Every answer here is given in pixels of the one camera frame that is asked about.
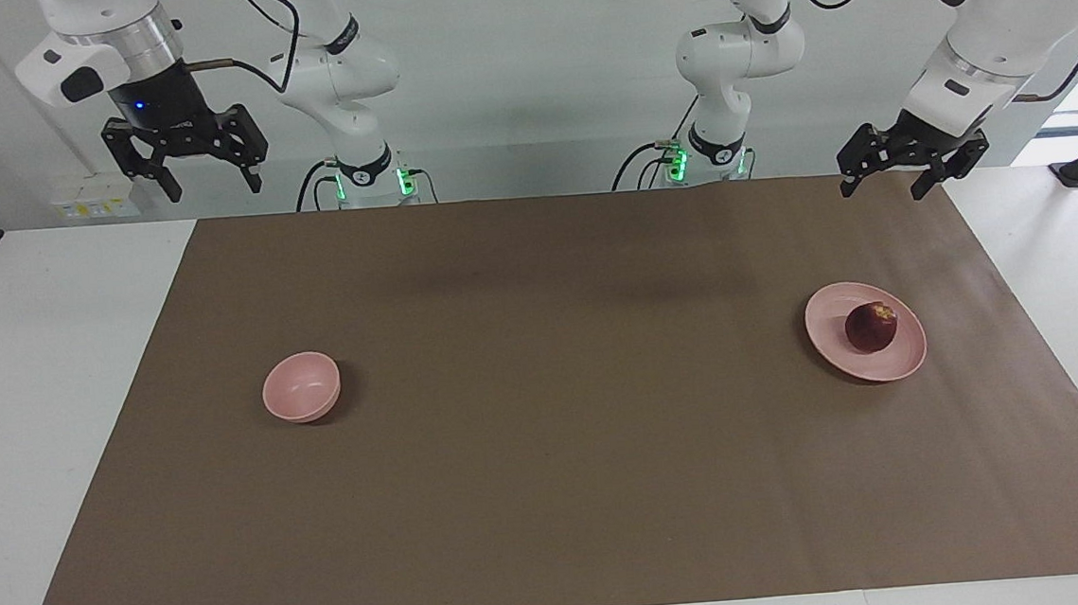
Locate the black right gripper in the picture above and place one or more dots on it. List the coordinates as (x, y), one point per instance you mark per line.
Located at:
(165, 106)

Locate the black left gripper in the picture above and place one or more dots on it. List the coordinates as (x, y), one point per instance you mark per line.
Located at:
(926, 138)

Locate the dark red apple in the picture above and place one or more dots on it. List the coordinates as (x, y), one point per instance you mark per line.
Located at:
(871, 329)

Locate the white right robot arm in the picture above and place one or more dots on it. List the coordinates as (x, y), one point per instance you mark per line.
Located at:
(342, 69)

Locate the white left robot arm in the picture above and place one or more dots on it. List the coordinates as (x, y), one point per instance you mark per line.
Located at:
(735, 51)

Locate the pink plate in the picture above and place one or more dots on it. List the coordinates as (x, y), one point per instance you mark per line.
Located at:
(835, 334)

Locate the pink bowl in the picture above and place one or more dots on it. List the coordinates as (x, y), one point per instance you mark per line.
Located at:
(298, 386)

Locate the brown table mat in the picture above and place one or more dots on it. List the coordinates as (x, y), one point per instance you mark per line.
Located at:
(558, 434)

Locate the white wall socket box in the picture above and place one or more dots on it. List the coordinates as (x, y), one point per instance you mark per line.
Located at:
(95, 196)

